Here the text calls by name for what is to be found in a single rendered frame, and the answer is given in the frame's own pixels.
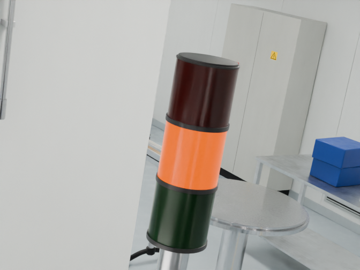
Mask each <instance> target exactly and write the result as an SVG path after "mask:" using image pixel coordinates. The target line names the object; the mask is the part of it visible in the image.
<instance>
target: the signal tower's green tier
mask: <svg viewBox="0 0 360 270"><path fill-rule="evenodd" d="M215 193H216V192H214V193H211V194H187V193H181V192H177V191H174V190H171V189H168V188H166V187H164V186H162V185H160V184H159V183H158V182H156V185H155V191H154V198H153V204H152V211H151V217H150V221H149V227H148V234H149V236H150V237H151V238H152V239H153V240H155V241H156V242H158V243H160V244H163V245H166V246H169V247H172V248H178V249H196V248H200V247H202V246H204V245H205V244H206V241H207V236H208V230H209V224H210V221H211V215H212V210H213V204H214V199H215Z"/></svg>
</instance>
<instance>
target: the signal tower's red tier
mask: <svg viewBox="0 0 360 270"><path fill-rule="evenodd" d="M238 71H239V69H218V68H213V67H206V66H201V65H196V64H192V63H188V62H185V61H182V60H180V59H178V58H176V64H175V70H174V77H173V81H172V88H171V94H170V100H169V107H168V113H167V115H168V116H169V117H170V118H172V119H174V120H176V121H179V122H182V123H185V124H190V125H194V126H201V127H206V128H224V127H226V126H228V125H229V119H230V114H231V108H232V105H233V99H234V93H235V88H236V82H237V77H238Z"/></svg>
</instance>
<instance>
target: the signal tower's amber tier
mask: <svg viewBox="0 0 360 270"><path fill-rule="evenodd" d="M226 136H227V132H222V133H209V132H199V131H193V130H189V129H185V128H182V127H179V126H175V125H173V124H171V123H169V122H167V121H166V126H165V130H164V136H163V143H162V149H161V155H160V162H159V168H158V172H157V175H158V177H159V178H160V179H161V180H163V181H164V182H166V183H168V184H171V185H174V186H177V187H180V188H186V189H193V190H208V189H212V188H215V187H216V186H217V184H218V179H219V173H220V167H221V162H222V156H223V151H224V145H225V142H226Z"/></svg>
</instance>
